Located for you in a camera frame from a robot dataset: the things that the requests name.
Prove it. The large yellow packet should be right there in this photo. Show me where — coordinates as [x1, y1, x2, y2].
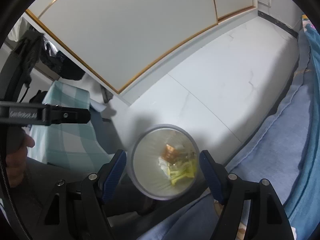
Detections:
[181, 159, 197, 179]

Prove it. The black hanging jacket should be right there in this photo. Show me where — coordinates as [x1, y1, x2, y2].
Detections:
[15, 30, 85, 82]

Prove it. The white tissue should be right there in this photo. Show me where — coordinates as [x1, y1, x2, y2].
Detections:
[158, 156, 173, 178]

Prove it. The orange foil packet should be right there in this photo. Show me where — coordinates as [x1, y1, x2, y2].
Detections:
[161, 144, 180, 163]

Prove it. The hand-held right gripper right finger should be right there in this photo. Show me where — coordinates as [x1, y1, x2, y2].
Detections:
[199, 150, 296, 240]

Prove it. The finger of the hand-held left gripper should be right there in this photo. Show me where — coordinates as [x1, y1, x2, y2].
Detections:
[51, 105, 91, 125]

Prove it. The person's left hand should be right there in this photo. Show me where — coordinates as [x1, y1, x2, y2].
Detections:
[5, 133, 35, 188]

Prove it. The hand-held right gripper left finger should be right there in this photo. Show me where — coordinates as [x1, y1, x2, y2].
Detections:
[32, 149, 127, 240]

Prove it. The blue quilt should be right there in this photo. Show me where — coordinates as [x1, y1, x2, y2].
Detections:
[140, 12, 320, 240]

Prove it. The grey round trash bin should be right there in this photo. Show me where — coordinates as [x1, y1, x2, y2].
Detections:
[127, 124, 200, 201]

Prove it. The white wardrobe with gold trim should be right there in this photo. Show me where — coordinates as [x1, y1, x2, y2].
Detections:
[25, 0, 258, 103]

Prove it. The blue checked tablecloth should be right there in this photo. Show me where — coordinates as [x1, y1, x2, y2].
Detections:
[27, 81, 107, 167]

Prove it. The black braided cable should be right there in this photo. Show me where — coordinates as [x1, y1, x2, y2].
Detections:
[0, 150, 33, 240]

